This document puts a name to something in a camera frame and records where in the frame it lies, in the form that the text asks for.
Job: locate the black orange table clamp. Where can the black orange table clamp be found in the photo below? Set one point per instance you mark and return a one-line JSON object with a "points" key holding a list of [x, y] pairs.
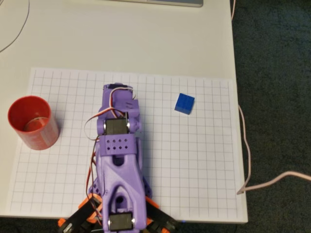
{"points": [[162, 218], [77, 216]]}

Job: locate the white grid paper sheet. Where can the white grid paper sheet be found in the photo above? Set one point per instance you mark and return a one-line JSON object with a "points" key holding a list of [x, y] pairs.
{"points": [[60, 170]]}

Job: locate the purple robot arm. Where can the purple robot arm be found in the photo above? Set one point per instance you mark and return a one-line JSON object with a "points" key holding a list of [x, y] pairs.
{"points": [[121, 174]]}

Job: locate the blue brick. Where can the blue brick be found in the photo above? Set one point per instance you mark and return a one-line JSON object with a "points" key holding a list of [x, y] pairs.
{"points": [[184, 104]]}

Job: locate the red cup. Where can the red cup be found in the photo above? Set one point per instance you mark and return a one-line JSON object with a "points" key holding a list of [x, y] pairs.
{"points": [[43, 138]]}

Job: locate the silver laptop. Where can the silver laptop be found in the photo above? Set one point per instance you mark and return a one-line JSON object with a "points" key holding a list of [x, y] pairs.
{"points": [[179, 3]]}

